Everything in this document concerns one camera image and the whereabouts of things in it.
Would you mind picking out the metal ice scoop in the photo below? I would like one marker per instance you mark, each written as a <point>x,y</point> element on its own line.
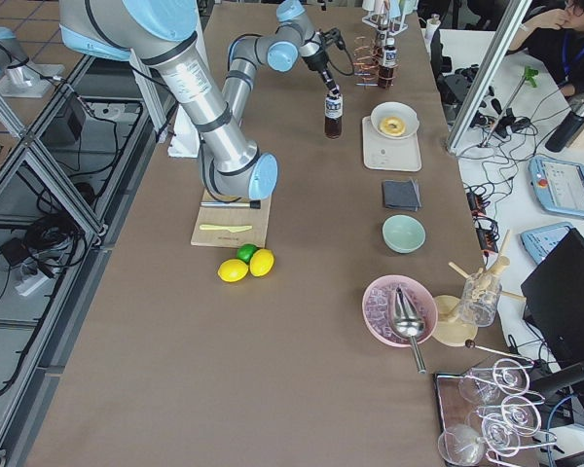
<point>407,324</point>

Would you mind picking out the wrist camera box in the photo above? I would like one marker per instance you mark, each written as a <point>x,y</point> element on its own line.
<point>331,37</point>

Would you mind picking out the pink bowl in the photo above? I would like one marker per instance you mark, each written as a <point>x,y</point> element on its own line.
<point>375,304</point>

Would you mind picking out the tea bottle in rack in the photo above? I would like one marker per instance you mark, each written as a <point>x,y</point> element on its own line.
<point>380,37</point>
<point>387,64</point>

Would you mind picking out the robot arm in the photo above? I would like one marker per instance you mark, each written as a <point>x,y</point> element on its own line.
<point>20,76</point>
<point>164,35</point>

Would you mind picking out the black thermos bottle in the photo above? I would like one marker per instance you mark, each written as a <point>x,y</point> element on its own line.
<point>573,121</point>

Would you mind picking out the wine glass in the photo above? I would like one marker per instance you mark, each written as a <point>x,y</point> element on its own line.
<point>517,412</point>
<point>500,437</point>
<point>461,445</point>
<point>489,383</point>

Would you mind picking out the yellow lemon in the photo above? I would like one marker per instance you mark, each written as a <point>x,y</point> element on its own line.
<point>233,270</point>
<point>261,262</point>

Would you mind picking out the dark glass tray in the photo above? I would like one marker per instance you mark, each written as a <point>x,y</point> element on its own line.
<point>454,409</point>

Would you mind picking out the green bowl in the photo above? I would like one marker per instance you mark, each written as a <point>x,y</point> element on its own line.
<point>403,234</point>

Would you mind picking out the white round plate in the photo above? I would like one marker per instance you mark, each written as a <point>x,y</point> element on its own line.
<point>398,109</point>

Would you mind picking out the tea bottle white cap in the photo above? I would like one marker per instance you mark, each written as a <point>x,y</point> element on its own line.
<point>333,113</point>

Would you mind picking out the white wire cup rack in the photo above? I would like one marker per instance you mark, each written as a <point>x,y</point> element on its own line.
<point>389,13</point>

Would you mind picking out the copper wire bottle rack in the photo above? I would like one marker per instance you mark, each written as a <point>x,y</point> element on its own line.
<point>365,71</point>

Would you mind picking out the blue teach pendant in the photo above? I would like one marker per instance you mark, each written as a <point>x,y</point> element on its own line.
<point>539,242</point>
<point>558,185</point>

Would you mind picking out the wooden mug tree stand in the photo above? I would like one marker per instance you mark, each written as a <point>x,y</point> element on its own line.
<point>450,329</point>

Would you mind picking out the yellow plastic knife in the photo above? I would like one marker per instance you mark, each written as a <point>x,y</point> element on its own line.
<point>226,228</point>

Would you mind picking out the glazed donut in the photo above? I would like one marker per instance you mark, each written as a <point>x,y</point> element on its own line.
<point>392,126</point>

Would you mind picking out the wooden cutting board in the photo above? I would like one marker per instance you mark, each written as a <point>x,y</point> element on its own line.
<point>258,218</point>

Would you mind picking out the aluminium frame post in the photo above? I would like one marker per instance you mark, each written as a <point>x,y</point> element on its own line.
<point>506,30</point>

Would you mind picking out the seated person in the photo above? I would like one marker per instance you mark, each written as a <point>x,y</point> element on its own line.
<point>555,36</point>

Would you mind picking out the green lime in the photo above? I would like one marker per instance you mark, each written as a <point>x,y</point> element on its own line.
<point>246,252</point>

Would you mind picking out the grey folded cloth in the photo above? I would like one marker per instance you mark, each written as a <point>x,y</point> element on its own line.
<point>404,194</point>

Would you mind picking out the cream rectangular tray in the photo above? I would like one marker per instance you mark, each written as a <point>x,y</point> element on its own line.
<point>382,153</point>

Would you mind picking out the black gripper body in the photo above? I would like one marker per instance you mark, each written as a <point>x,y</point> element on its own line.
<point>316,61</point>

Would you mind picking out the black monitor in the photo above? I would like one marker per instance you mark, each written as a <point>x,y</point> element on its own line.
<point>555,298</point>

